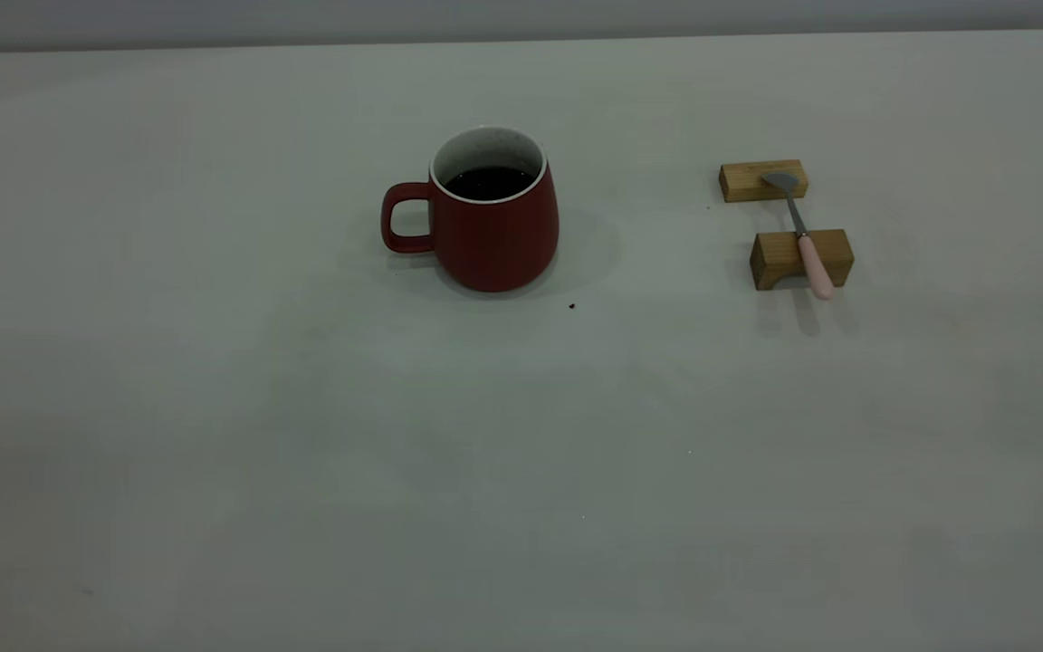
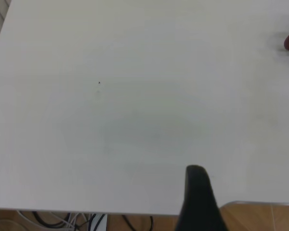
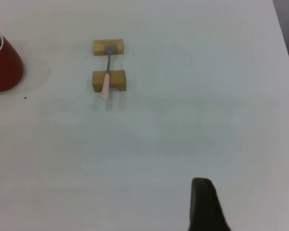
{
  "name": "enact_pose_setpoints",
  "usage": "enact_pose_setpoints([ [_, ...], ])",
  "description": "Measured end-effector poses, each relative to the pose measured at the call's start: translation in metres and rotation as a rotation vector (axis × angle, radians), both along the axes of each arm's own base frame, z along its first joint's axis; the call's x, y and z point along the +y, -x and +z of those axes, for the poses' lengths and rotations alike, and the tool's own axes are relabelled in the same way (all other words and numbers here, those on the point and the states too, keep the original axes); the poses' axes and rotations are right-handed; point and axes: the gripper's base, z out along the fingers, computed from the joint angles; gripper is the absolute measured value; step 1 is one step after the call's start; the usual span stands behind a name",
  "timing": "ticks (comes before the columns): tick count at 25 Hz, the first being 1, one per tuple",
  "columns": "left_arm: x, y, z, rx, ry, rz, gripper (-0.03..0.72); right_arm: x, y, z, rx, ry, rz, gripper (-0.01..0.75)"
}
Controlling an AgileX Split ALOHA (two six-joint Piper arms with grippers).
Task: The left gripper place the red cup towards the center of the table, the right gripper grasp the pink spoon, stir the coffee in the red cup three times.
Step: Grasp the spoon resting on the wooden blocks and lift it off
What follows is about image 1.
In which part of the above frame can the flat wooden block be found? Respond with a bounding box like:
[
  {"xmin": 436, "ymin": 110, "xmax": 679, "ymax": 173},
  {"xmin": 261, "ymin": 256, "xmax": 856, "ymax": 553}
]
[{"xmin": 719, "ymin": 159, "xmax": 809, "ymax": 203}]

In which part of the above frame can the arched wooden block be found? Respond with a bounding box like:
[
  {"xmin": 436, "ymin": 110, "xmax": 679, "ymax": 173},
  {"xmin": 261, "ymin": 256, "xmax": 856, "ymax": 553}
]
[{"xmin": 750, "ymin": 228, "xmax": 855, "ymax": 292}]

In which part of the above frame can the dark coffee liquid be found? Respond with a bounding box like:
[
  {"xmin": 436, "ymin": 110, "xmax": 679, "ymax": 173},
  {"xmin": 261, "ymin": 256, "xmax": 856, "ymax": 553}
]
[{"xmin": 445, "ymin": 166, "xmax": 536, "ymax": 202}]

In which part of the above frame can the pink handled metal spoon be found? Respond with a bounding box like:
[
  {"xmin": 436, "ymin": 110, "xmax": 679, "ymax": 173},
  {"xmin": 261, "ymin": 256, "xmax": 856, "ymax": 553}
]
[{"xmin": 761, "ymin": 171, "xmax": 836, "ymax": 301}]

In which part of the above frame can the red ceramic mug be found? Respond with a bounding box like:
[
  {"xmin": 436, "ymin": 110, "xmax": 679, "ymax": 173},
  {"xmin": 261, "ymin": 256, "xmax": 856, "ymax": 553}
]
[{"xmin": 380, "ymin": 126, "xmax": 560, "ymax": 293}]

